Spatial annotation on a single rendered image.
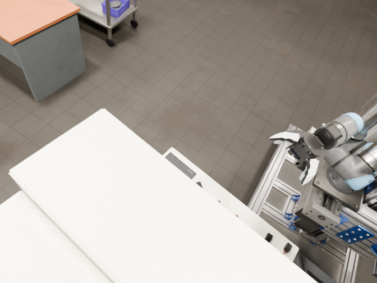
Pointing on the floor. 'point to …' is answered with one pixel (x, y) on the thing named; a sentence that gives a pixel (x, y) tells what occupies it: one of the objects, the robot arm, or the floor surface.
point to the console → (143, 212)
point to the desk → (42, 42)
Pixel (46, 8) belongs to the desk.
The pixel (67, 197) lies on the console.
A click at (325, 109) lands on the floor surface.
